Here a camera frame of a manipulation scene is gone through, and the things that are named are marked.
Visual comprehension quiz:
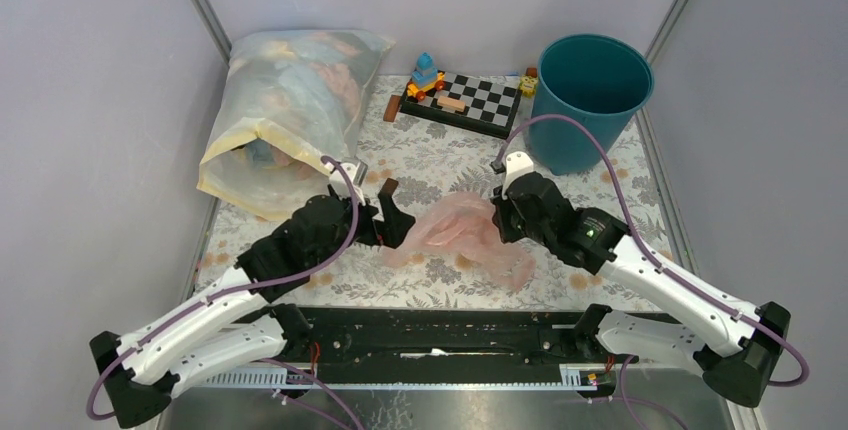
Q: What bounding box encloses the purple cable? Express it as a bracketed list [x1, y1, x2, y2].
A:
[491, 114, 811, 387]
[86, 155, 362, 422]

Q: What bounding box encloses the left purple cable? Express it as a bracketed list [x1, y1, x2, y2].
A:
[86, 155, 362, 422]

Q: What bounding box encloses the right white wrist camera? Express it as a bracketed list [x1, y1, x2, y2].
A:
[491, 151, 535, 180]

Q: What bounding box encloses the black white checkerboard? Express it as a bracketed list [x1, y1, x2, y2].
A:
[399, 71, 522, 139]

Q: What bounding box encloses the yellow toy figure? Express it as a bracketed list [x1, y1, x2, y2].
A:
[519, 67, 538, 98]

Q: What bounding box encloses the light wooden block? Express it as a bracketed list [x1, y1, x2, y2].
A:
[436, 96, 466, 113]

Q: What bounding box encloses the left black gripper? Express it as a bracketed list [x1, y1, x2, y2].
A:
[310, 187, 416, 270]

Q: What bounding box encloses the teal plastic trash bin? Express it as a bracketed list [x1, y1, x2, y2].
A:
[527, 34, 654, 175]

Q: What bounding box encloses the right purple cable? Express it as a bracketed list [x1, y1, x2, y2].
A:
[491, 114, 811, 387]

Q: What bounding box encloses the reddish brown wooden block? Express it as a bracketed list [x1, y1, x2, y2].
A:
[383, 95, 402, 123]

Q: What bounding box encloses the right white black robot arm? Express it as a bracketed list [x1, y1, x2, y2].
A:
[491, 172, 791, 408]

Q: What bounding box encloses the large translucent plastic bag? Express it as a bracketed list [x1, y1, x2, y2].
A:
[197, 29, 394, 221]

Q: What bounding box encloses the aluminium frame rail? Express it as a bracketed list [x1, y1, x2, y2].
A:
[161, 324, 626, 398]

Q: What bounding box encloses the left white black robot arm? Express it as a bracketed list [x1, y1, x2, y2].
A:
[89, 191, 416, 429]

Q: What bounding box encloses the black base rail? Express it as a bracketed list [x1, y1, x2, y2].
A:
[182, 304, 707, 385]

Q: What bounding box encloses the dark brown wooden block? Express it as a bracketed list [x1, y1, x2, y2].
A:
[378, 178, 399, 196]

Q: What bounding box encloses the colourful toy block train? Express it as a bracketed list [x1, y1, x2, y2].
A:
[406, 52, 445, 102]

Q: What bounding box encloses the floral patterned table mat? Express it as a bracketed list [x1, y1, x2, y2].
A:
[190, 74, 689, 314]

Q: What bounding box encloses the pink trash bag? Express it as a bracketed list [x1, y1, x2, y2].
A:
[382, 192, 536, 291]

